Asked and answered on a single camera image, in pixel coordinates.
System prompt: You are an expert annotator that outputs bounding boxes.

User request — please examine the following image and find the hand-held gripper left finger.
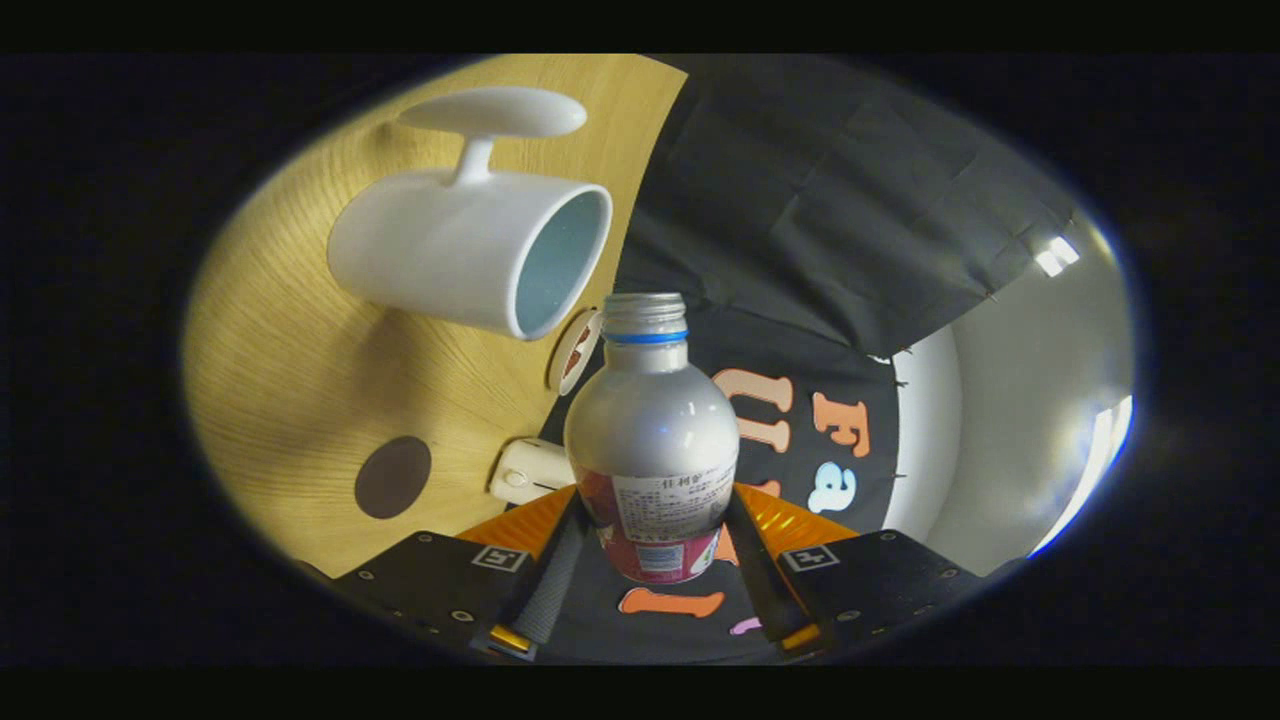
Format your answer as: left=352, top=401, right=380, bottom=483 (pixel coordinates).
left=333, top=485, right=589, bottom=661

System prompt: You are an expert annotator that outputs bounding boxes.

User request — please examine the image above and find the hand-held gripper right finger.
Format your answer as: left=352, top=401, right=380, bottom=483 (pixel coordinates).
left=725, top=483, right=986, bottom=656

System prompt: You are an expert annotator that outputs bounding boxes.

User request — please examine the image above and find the silver juice bottle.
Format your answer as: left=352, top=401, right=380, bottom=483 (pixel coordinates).
left=564, top=292, right=741, bottom=585

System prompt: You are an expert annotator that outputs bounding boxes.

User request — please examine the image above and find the dark brown round coaster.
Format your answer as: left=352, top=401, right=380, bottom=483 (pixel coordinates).
left=354, top=435, right=433, bottom=520

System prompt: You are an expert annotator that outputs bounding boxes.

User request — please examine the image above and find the white cup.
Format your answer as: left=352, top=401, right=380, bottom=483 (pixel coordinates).
left=327, top=86, right=614, bottom=342

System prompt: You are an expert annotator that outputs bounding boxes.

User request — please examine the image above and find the white toaster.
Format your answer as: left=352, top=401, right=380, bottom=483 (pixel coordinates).
left=488, top=437, right=576, bottom=506

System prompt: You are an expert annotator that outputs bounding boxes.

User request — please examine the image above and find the small white plate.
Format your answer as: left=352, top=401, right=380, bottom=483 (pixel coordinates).
left=547, top=308, right=604, bottom=394

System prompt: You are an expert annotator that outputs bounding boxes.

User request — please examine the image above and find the wooden table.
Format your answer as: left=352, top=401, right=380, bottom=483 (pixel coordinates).
left=183, top=55, right=689, bottom=581

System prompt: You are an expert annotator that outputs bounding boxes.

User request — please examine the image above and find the narrow ceiling light panel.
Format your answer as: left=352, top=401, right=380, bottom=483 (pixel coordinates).
left=1035, top=237, right=1081, bottom=278

